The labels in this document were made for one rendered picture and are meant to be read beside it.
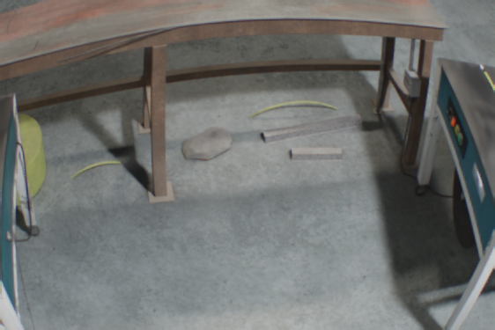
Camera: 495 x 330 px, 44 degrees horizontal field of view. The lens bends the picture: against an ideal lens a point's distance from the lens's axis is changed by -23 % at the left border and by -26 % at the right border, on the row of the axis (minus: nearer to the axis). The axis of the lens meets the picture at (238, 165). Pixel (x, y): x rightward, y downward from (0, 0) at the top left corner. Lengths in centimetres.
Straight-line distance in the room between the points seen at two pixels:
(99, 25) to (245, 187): 97
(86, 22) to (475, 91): 149
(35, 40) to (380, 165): 162
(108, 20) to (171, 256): 92
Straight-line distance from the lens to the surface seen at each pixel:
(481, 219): 224
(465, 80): 258
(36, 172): 298
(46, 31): 258
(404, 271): 279
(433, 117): 276
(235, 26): 250
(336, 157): 314
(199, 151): 308
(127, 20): 251
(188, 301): 262
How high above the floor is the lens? 213
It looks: 44 degrees down
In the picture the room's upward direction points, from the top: 3 degrees clockwise
